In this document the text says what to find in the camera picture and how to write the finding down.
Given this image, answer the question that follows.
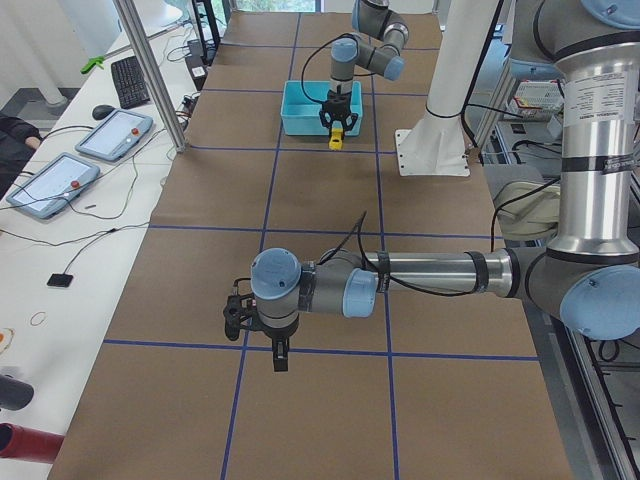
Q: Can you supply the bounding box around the black computer mouse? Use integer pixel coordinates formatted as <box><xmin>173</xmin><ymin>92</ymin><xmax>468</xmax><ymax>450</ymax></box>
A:
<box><xmin>92</xmin><ymin>104</ymin><xmax>115</xmax><ymax>121</ymax></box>

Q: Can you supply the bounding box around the teal plastic bin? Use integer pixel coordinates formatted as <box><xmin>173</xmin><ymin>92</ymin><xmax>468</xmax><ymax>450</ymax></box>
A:
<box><xmin>281</xmin><ymin>80</ymin><xmax>363</xmax><ymax>137</ymax></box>

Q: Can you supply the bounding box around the yellow beetle toy car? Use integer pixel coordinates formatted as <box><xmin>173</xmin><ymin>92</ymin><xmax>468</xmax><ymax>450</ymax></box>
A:
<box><xmin>328</xmin><ymin>127</ymin><xmax>345</xmax><ymax>151</ymax></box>

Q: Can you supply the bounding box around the red cylinder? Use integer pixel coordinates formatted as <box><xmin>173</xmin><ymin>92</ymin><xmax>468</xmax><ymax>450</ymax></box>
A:
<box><xmin>1</xmin><ymin>423</ymin><xmax>65</xmax><ymax>464</ymax></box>

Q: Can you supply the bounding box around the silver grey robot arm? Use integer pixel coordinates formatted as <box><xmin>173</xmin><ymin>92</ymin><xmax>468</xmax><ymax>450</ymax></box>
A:
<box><xmin>224</xmin><ymin>1</ymin><xmax>639</xmax><ymax>371</ymax></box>
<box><xmin>319</xmin><ymin>0</ymin><xmax>409</xmax><ymax>133</ymax></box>

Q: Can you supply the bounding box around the teach pendant tablet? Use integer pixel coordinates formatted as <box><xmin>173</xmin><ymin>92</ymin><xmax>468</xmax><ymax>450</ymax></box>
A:
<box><xmin>75</xmin><ymin>109</ymin><xmax>153</xmax><ymax>162</ymax></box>
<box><xmin>6</xmin><ymin>153</ymin><xmax>101</xmax><ymax>220</ymax></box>

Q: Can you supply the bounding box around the black braided left cable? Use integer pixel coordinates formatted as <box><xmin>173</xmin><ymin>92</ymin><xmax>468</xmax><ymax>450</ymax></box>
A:
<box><xmin>300</xmin><ymin>32</ymin><xmax>361</xmax><ymax>107</ymax></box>

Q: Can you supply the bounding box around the black keyboard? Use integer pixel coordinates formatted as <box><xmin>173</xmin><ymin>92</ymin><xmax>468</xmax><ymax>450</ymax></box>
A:
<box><xmin>111</xmin><ymin>56</ymin><xmax>150</xmax><ymax>109</ymax></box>

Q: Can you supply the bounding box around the aluminium frame post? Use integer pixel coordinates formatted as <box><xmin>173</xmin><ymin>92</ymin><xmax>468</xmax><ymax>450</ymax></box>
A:
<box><xmin>113</xmin><ymin>0</ymin><xmax>186</xmax><ymax>153</ymax></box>

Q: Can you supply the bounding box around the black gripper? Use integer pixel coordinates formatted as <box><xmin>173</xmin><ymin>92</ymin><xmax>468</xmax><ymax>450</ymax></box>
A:
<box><xmin>260</xmin><ymin>314</ymin><xmax>299</xmax><ymax>372</ymax></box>
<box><xmin>319</xmin><ymin>79</ymin><xmax>357</xmax><ymax>131</ymax></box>

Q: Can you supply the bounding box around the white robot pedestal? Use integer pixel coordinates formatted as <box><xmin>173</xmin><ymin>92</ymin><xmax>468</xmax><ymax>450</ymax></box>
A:
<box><xmin>396</xmin><ymin>0</ymin><xmax>503</xmax><ymax>177</ymax></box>

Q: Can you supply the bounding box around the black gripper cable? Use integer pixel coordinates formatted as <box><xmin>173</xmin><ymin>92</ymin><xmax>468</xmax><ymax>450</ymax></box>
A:
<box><xmin>319</xmin><ymin>210</ymin><xmax>506</xmax><ymax>297</ymax></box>

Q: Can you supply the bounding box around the teach pendant tablet far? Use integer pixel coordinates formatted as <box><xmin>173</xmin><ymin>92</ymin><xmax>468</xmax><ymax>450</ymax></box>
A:
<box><xmin>75</xmin><ymin>109</ymin><xmax>153</xmax><ymax>162</ymax></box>

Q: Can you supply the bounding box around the teach pendant tablet near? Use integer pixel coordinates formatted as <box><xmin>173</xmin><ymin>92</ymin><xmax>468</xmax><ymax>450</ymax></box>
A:
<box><xmin>6</xmin><ymin>153</ymin><xmax>101</xmax><ymax>220</ymax></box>

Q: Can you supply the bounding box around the small black square pad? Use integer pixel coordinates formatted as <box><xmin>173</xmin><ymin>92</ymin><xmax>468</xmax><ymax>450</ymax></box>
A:
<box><xmin>46</xmin><ymin>273</ymin><xmax>74</xmax><ymax>288</ymax></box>

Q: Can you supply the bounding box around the beige office chair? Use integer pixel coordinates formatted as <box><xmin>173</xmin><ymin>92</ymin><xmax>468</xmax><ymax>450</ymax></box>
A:
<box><xmin>498</xmin><ymin>185</ymin><xmax>561</xmax><ymax>241</ymax></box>

